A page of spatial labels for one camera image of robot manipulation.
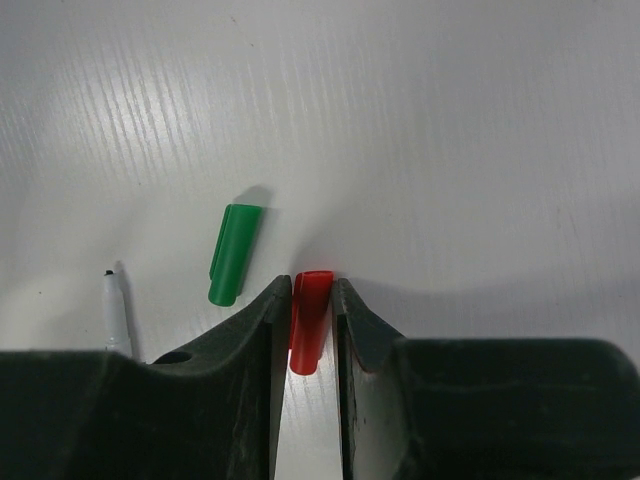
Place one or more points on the dark green pen cap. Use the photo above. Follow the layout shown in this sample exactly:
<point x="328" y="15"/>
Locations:
<point x="238" y="230"/>

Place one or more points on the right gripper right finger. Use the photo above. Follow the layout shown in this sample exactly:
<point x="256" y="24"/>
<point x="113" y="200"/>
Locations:
<point x="480" y="408"/>

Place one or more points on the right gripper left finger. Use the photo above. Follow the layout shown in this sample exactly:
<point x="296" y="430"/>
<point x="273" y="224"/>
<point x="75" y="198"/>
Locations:
<point x="210" y="409"/>

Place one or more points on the green whiteboard marker pen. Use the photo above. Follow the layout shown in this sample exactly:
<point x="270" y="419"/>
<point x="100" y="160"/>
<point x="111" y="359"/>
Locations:
<point x="119" y="317"/>

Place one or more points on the red pen cap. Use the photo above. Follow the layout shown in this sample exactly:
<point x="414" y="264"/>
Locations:
<point x="309" y="324"/>

